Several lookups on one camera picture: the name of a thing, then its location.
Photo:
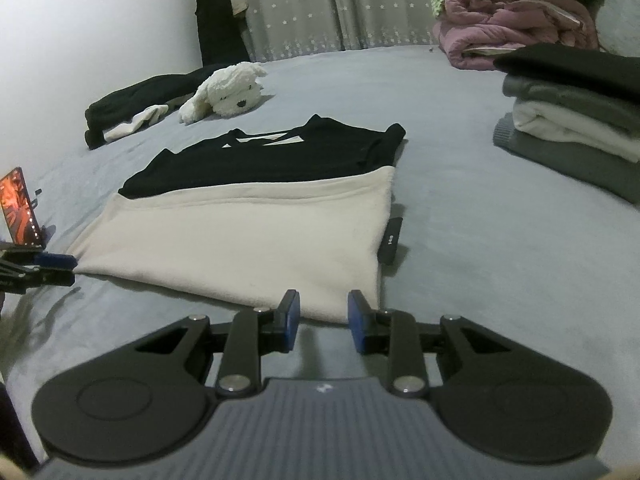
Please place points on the cream and black sweatshirt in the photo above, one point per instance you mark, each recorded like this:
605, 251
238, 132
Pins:
244, 218

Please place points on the pink folded quilt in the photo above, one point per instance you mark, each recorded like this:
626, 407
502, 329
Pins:
472, 33

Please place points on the grey dotted curtain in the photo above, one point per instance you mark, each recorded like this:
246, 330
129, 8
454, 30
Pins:
278, 29

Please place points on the black and white garment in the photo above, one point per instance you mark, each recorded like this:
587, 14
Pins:
122, 105

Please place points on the black folded garment on stack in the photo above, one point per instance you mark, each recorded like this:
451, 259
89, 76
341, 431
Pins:
604, 73

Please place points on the black hanging coat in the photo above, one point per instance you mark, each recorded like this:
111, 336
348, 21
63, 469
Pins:
219, 35

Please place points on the grey folded knit garment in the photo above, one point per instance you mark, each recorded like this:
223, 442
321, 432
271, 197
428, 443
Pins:
577, 161

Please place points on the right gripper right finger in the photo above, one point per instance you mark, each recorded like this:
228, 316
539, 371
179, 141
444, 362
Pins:
397, 336

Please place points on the white folded garment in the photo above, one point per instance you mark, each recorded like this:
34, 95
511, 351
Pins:
555, 123

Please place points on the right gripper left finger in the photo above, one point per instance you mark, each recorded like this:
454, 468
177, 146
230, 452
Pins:
247, 338

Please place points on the white plush dog toy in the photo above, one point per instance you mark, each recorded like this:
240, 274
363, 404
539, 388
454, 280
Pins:
228, 92

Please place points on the smartphone with lit screen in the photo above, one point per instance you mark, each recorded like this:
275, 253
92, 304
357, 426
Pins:
18, 211

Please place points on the dark grey folded garment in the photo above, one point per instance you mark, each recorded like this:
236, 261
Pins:
617, 113

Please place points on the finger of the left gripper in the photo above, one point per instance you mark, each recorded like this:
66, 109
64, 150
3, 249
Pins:
47, 260

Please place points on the grey blanket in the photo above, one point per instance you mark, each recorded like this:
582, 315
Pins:
618, 25

